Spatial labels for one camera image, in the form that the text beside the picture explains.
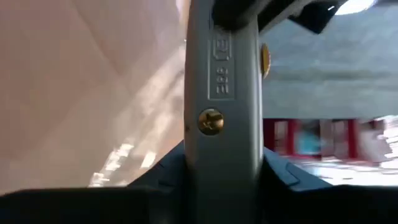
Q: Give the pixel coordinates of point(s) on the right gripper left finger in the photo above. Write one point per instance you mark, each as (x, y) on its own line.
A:
(93, 205)

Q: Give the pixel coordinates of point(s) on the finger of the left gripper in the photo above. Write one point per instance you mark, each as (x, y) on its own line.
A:
(314, 15)
(233, 14)

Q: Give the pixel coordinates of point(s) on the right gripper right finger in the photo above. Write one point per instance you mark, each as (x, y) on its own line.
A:
(326, 205)

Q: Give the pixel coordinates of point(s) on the brown cardboard box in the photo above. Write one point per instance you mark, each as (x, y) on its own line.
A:
(77, 93)

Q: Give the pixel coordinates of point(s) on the silver utility knife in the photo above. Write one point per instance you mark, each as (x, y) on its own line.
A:
(224, 140)

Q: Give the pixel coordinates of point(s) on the teal bag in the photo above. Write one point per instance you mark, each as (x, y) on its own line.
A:
(308, 140)

